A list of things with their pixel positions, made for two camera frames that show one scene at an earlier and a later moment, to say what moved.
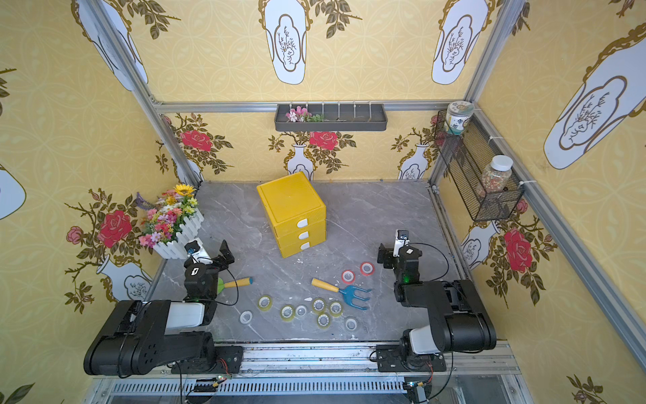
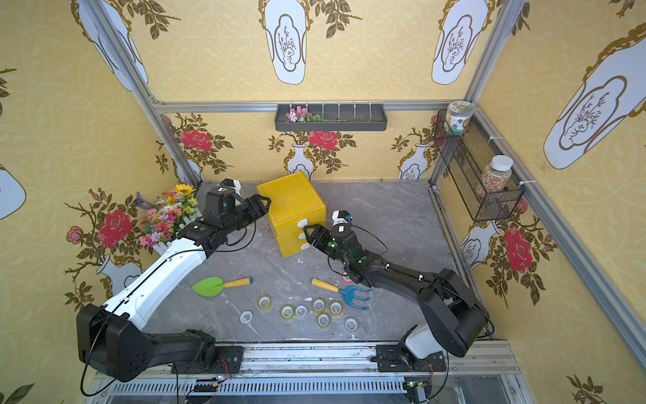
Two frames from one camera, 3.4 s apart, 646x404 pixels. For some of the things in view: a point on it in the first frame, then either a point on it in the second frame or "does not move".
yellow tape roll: [336, 309] does not move
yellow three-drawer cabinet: [297, 214] does not move
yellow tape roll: [319, 305] does not move
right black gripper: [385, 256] to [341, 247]
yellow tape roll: [324, 321] does not move
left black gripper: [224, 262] to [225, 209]
